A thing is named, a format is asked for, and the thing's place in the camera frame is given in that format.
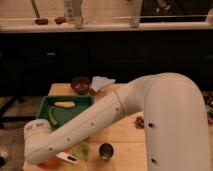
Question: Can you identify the green plastic tray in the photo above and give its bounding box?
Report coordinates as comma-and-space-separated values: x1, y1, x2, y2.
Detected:
36, 96, 94, 130

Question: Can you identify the red object on shelf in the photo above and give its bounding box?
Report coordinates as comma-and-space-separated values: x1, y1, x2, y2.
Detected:
35, 18, 48, 25
55, 17, 66, 25

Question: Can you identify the yellow corn cob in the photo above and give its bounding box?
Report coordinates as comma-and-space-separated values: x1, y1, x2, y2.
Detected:
54, 101, 75, 108

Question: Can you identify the bunch of red grapes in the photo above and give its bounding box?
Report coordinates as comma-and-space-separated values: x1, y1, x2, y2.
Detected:
134, 116, 144, 129

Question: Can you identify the green cucumber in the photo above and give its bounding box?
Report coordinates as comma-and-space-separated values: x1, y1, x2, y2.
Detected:
48, 106, 59, 126

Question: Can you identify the silver metal cup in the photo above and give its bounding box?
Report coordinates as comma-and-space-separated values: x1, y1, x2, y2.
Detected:
99, 143, 114, 160

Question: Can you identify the white folded cloth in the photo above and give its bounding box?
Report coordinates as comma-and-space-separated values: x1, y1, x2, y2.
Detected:
91, 76, 115, 92

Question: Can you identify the orange red bowl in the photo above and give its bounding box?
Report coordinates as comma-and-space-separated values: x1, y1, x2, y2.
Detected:
38, 157, 61, 169

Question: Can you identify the wooden table board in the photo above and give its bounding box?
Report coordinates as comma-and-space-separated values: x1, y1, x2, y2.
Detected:
22, 82, 149, 171

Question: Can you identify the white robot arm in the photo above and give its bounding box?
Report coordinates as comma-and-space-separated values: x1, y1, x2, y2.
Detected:
24, 73, 211, 171

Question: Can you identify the light green cup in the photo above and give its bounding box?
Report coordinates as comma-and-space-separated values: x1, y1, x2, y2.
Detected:
73, 142, 90, 160

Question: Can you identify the dark maroon bowl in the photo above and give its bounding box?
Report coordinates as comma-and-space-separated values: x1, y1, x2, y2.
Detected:
71, 76, 90, 95

